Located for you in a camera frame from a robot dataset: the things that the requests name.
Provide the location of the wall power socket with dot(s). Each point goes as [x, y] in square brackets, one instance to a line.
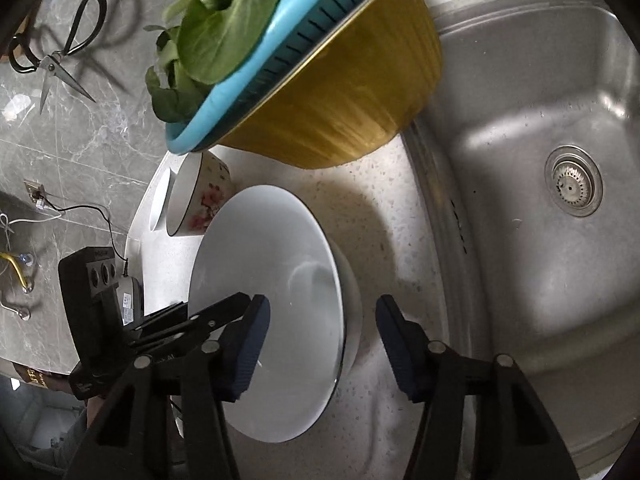
[32, 190]

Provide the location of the blue plastic colander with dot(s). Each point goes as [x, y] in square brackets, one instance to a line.
[235, 95]

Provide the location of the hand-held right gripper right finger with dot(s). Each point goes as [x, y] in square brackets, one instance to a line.
[400, 350]

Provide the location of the small white bowl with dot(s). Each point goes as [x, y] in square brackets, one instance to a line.
[160, 200]

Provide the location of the gold metal hook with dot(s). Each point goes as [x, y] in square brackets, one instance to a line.
[17, 272]

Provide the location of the floral bowl with dark rim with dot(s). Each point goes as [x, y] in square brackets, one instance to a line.
[210, 195]

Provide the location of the yellow plastic basin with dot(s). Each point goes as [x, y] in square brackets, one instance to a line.
[340, 95]

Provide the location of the large white bowl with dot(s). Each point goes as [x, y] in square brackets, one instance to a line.
[270, 250]

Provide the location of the green leafy vegetables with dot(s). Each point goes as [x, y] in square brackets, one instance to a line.
[220, 35]

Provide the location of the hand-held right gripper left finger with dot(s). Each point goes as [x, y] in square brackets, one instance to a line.
[245, 355]

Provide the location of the metal sink strainer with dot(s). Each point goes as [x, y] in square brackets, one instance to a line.
[573, 182]

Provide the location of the stainless steel sink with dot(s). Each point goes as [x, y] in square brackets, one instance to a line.
[500, 210]

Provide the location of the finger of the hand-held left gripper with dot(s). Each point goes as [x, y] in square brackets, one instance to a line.
[165, 317]
[220, 310]

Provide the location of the silver metal hook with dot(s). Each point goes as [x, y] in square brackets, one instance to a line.
[20, 312]

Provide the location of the brown printed box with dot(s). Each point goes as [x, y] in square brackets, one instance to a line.
[40, 375]

